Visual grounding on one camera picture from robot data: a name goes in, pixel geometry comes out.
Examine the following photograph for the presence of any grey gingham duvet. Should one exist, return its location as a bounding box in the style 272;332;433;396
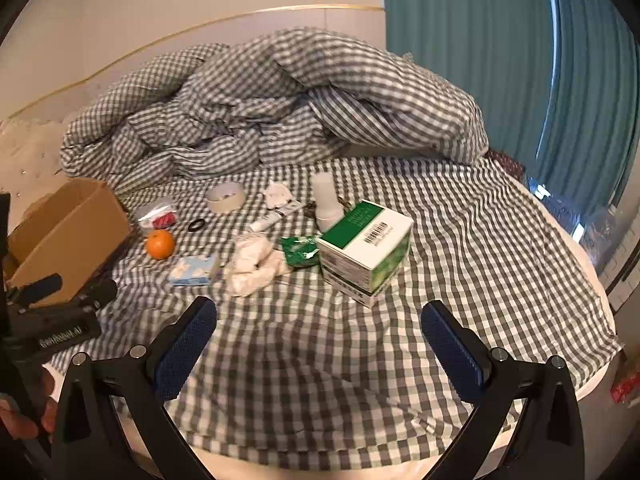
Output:
60;29;488;196

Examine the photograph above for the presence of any beige tape roll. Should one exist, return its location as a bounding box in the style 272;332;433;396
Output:
206;183;246;214

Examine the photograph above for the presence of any brown cardboard box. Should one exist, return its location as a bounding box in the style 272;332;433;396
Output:
2;177;133;308

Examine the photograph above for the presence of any person's left hand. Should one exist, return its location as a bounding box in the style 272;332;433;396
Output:
0;367;60;443

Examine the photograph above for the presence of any dark red patterned cloth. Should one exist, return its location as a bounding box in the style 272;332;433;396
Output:
487;149;526;176

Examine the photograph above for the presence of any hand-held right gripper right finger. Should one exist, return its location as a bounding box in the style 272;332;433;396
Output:
420;301;586;480

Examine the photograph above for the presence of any large crumpled white tissue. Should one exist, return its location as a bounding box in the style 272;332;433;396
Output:
222;234;291;297

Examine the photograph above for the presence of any teal curtain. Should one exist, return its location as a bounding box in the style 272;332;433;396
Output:
382;0;636;221

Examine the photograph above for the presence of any orange fruit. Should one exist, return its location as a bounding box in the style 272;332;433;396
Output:
145;229;176;261

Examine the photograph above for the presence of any green and white carton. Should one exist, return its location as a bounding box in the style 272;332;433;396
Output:
315;199;415;309

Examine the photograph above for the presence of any small crumpled white paper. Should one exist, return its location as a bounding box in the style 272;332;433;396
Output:
263;180;292;209

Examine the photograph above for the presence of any white tube with rabbit print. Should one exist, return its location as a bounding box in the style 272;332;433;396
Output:
248;201;303;233

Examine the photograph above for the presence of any clear bag with red item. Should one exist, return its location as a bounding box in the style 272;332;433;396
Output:
134;199;178;233

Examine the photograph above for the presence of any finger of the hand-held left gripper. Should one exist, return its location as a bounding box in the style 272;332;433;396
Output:
6;273;64;307
70;279;119;312

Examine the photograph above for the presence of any white plastic bottle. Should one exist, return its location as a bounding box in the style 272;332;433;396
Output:
312;172;346;233

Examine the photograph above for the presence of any red packet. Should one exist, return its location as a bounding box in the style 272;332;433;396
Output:
611;370;640;406

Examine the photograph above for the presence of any grey gingham bed sheet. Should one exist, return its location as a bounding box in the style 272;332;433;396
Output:
47;155;623;466

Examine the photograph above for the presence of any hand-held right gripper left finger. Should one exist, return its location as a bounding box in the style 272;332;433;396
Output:
50;296;218;480

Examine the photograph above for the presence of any blue tissue pack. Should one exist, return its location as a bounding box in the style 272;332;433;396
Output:
167;254;221;288

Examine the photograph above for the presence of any green snack packet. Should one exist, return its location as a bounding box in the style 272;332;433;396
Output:
278;235;321;269

